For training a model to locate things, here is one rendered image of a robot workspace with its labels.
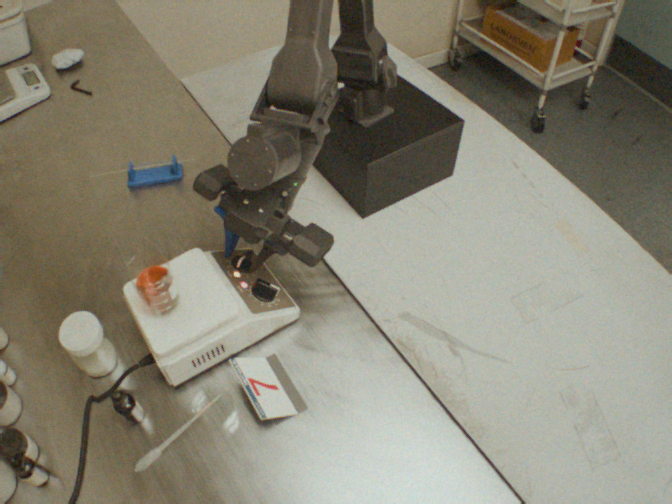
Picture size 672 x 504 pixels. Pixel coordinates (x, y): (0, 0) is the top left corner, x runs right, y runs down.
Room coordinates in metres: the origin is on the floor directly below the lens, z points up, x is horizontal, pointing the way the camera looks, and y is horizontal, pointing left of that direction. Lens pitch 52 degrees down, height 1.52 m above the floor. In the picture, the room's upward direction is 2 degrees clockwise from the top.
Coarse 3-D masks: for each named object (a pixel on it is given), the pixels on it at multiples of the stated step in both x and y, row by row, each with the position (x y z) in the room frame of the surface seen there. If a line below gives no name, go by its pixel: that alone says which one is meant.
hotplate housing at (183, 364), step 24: (216, 264) 0.42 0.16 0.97; (264, 264) 0.45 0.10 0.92; (240, 312) 0.34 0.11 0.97; (264, 312) 0.35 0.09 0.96; (288, 312) 0.37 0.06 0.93; (144, 336) 0.30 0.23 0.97; (216, 336) 0.31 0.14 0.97; (240, 336) 0.32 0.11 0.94; (264, 336) 0.34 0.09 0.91; (144, 360) 0.28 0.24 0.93; (168, 360) 0.27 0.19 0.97; (192, 360) 0.28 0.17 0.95; (216, 360) 0.30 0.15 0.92
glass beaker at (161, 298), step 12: (144, 252) 0.36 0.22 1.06; (156, 252) 0.36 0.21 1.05; (132, 264) 0.35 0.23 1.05; (144, 264) 0.36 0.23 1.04; (156, 264) 0.36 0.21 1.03; (168, 264) 0.34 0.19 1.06; (132, 276) 0.34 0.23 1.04; (168, 276) 0.33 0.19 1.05; (144, 288) 0.31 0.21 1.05; (156, 288) 0.32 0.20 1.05; (168, 288) 0.33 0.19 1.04; (144, 300) 0.32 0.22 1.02; (156, 300) 0.32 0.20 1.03; (168, 300) 0.32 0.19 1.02; (180, 300) 0.34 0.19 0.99; (156, 312) 0.31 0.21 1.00; (168, 312) 0.32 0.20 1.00
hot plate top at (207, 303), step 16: (192, 256) 0.41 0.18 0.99; (176, 272) 0.38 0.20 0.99; (192, 272) 0.39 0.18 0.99; (208, 272) 0.39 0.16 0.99; (128, 288) 0.36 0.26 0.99; (192, 288) 0.36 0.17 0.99; (208, 288) 0.36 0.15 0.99; (224, 288) 0.36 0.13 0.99; (192, 304) 0.34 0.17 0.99; (208, 304) 0.34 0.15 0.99; (224, 304) 0.34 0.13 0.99; (144, 320) 0.31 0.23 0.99; (160, 320) 0.31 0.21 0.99; (176, 320) 0.31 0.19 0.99; (192, 320) 0.32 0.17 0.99; (208, 320) 0.32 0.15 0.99; (224, 320) 0.32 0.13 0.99; (160, 336) 0.29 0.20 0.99; (176, 336) 0.29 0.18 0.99; (192, 336) 0.29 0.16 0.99; (160, 352) 0.27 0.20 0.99
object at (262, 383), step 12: (240, 360) 0.30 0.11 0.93; (252, 360) 0.30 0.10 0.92; (252, 372) 0.28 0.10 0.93; (264, 372) 0.29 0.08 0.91; (252, 384) 0.26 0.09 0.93; (264, 384) 0.27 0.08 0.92; (276, 384) 0.28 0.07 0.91; (264, 396) 0.25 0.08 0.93; (276, 396) 0.26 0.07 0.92; (264, 408) 0.23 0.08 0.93; (276, 408) 0.24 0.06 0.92; (288, 408) 0.24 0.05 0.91
